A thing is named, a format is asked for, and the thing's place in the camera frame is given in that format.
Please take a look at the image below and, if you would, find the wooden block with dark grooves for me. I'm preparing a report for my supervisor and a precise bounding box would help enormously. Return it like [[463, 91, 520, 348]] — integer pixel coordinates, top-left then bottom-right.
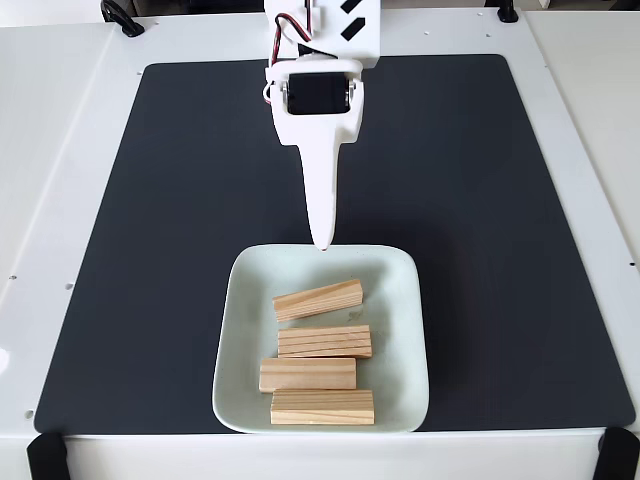
[[277, 324, 374, 360]]

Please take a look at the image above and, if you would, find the red white black servo cable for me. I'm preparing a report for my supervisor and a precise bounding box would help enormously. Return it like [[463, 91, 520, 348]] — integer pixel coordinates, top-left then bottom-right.
[[262, 0, 316, 106]]

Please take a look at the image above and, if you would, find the black rubber mat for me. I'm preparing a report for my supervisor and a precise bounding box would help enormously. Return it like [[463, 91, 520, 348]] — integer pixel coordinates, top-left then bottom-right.
[[33, 53, 636, 435]]

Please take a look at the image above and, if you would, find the wooden block with dark knot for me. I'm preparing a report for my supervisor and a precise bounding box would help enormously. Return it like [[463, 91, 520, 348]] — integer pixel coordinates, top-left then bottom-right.
[[272, 278, 365, 324]]

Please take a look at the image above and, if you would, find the pale green square plate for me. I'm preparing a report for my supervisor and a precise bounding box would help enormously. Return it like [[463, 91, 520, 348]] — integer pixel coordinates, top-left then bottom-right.
[[211, 243, 431, 435]]

